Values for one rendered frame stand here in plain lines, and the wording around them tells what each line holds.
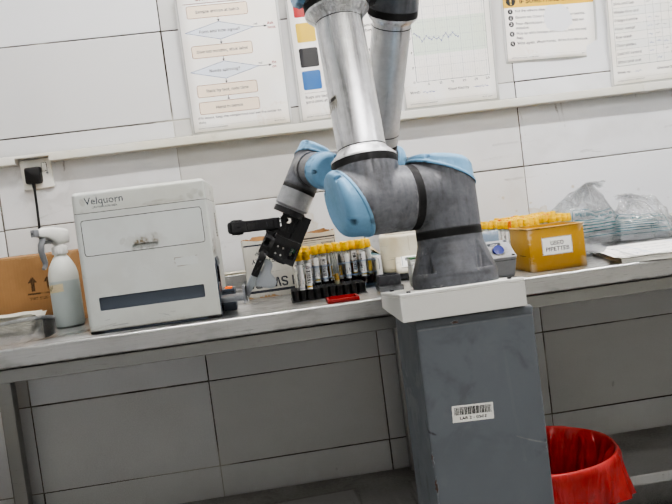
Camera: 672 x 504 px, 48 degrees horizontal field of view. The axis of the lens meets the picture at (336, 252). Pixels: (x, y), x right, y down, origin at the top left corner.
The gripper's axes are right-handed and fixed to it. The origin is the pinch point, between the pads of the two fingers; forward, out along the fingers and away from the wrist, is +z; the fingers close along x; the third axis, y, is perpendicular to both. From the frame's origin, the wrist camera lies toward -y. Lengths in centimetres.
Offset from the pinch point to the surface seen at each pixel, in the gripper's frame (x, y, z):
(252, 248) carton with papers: 24.9, -2.3, -7.9
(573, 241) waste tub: -3, 64, -38
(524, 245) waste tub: 1, 55, -33
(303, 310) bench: -8.5, 12.5, -1.2
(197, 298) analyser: -4.5, -9.1, 5.2
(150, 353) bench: -5.5, -13.7, 19.6
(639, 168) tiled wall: 59, 100, -76
